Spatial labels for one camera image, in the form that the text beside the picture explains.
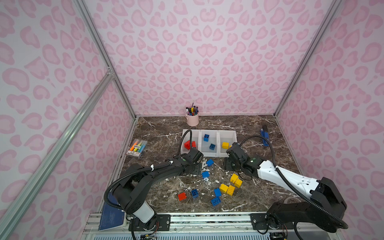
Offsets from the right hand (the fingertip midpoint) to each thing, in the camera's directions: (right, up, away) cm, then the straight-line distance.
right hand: (227, 163), depth 84 cm
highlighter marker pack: (-57, +6, +17) cm, 60 cm away
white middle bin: (-13, +7, +18) cm, 23 cm away
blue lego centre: (-12, -8, +5) cm, 15 cm away
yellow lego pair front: (+1, -14, -1) cm, 14 cm away
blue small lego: (-6, -15, -1) cm, 17 cm away
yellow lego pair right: (+4, -9, 0) cm, 10 cm away
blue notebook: (-60, -25, -9) cm, 65 cm away
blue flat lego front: (-7, -19, -4) cm, 21 cm away
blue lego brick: (-11, +13, +20) cm, 26 cm away
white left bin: (-18, +14, +19) cm, 30 cm away
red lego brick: (-24, +8, +19) cm, 31 cm away
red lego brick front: (-25, -18, -1) cm, 31 cm away
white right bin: (+2, +14, +20) cm, 24 cm away
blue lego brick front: (-18, -15, -5) cm, 24 cm away
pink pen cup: (-20, +29, +23) cm, 42 cm away
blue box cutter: (+30, +14, +19) cm, 38 cm away
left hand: (-17, -3, +5) cm, 18 cm away
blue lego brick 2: (-7, +7, +15) cm, 18 cm away
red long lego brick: (-19, +9, +19) cm, 29 cm away
